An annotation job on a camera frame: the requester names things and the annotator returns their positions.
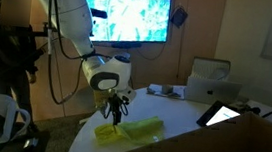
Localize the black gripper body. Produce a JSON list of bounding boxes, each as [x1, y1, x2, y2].
[[106, 84, 138, 108]]

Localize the yellow-green microfibre cloth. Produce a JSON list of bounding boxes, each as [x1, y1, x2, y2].
[[93, 110, 167, 152]]

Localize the brown cardboard box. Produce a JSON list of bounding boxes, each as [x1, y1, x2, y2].
[[112, 98, 272, 152]]

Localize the paper sheets with grey object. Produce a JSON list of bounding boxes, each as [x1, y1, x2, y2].
[[146, 82, 187, 101]]

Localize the black bar under TV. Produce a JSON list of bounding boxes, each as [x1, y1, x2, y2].
[[93, 37, 143, 51]]

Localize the black equipment pile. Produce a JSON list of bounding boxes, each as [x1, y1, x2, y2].
[[0, 109, 53, 152]]

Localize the grey mesh chair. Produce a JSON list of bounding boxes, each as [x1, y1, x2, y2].
[[190, 56, 232, 83]]

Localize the black tablet with lit screen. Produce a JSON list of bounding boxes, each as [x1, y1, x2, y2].
[[195, 98, 243, 131]]

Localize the dark clutter beside tablet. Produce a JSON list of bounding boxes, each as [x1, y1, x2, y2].
[[229, 98, 262, 116]]

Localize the person in dark clothes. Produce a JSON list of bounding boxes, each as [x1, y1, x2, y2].
[[0, 0, 56, 135]]

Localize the wrist-mounted camera box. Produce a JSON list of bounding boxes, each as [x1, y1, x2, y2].
[[92, 88, 113, 111]]

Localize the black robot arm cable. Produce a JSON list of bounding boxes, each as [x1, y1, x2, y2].
[[36, 0, 141, 122]]

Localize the wall-mounted TV screen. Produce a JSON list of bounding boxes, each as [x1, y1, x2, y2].
[[72, 0, 172, 51]]

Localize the black stereo bar camera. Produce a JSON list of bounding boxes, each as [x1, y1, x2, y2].
[[89, 7, 109, 20]]

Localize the black wall-mounted device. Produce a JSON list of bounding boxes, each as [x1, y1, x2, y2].
[[169, 5, 190, 30]]

